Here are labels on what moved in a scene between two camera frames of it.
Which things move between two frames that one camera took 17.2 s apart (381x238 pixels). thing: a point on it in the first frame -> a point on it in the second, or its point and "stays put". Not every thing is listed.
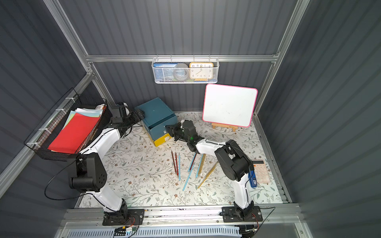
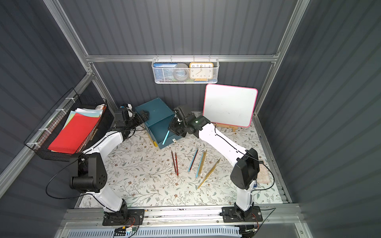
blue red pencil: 193,161 stays put
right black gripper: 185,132 -> 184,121
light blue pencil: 201,158 stays put
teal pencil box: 158,115 stays put
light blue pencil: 179,167 -> 165,137
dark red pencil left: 173,161 stays put
